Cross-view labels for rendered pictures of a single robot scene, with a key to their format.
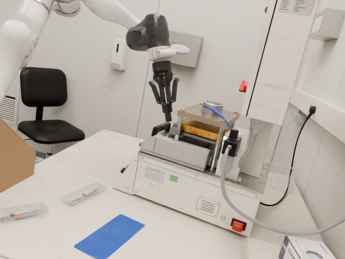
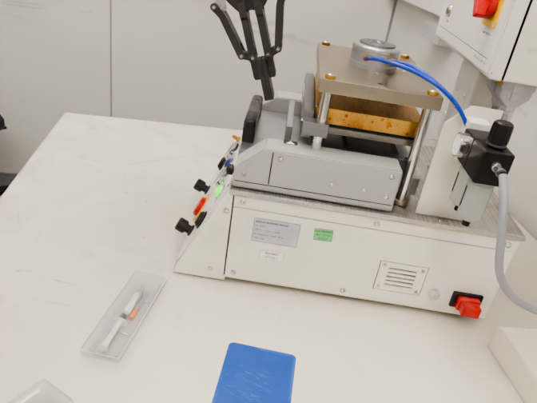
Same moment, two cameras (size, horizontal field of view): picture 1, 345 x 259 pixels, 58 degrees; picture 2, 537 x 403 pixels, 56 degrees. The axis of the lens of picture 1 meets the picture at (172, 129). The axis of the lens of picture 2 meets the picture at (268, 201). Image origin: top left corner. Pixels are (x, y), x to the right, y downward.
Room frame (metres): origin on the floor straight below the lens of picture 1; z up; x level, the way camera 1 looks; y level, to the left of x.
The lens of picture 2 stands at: (0.41, 0.27, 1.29)
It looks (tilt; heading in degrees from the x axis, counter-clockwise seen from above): 28 degrees down; 341
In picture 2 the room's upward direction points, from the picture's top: 9 degrees clockwise
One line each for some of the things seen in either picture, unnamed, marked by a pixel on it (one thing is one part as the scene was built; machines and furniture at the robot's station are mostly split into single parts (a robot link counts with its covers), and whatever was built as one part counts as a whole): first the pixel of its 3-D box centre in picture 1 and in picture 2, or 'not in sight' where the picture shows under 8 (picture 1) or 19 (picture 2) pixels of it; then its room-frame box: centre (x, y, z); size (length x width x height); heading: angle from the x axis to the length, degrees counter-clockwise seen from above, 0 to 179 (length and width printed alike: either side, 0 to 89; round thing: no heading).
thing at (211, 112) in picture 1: (216, 121); (388, 87); (1.15, -0.16, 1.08); 0.31 x 0.24 x 0.13; 161
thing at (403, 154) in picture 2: (204, 143); (355, 137); (1.18, -0.13, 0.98); 0.20 x 0.17 x 0.03; 161
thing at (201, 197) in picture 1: (192, 178); (334, 212); (1.17, -0.12, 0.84); 0.53 x 0.37 x 0.17; 71
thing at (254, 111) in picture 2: (161, 129); (252, 117); (1.24, 0.04, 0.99); 0.15 x 0.02 x 0.04; 161
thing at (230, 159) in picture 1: (228, 150); (473, 167); (0.93, -0.18, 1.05); 0.15 x 0.05 x 0.15; 161
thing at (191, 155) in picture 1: (172, 149); (311, 172); (1.07, -0.02, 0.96); 0.26 x 0.05 x 0.07; 71
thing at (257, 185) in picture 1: (209, 159); (366, 169); (1.17, -0.16, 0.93); 0.46 x 0.35 x 0.01; 71
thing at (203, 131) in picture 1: (208, 123); (365, 93); (1.17, -0.13, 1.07); 0.22 x 0.17 x 0.10; 161
